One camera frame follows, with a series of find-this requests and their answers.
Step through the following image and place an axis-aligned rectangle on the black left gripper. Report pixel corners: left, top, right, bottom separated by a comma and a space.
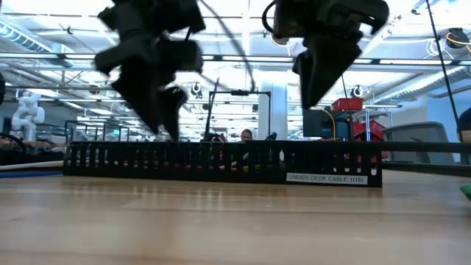
93, 31, 189, 143

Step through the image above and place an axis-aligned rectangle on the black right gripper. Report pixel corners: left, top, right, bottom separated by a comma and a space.
272, 0, 391, 110

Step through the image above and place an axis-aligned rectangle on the black slotted cable duct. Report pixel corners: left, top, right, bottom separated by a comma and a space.
63, 141, 383, 188

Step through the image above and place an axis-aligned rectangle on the red storage bin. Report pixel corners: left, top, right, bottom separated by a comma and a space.
330, 97, 365, 112

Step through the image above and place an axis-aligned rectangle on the black monitor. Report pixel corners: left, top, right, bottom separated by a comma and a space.
302, 108, 350, 140

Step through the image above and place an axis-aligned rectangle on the white building column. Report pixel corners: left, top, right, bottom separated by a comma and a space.
257, 69, 289, 141

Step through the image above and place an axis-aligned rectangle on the rack of red bins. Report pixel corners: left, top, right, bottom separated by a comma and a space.
351, 119, 390, 163

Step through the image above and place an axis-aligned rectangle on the long ceiling light bar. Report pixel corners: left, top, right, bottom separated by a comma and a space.
0, 52, 471, 66

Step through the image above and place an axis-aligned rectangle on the grey mesh office chair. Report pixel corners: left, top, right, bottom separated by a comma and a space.
381, 121, 457, 166

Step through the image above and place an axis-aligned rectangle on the yellow hanging cable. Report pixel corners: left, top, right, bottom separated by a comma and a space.
319, 106, 338, 141

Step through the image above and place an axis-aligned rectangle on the black background camera frame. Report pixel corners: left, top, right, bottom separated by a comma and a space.
207, 89, 272, 143

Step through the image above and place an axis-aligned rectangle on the black hanging cable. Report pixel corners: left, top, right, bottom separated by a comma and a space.
425, 0, 463, 122

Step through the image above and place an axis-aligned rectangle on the black ceiling cord reel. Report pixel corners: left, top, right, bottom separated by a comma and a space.
445, 27, 471, 50

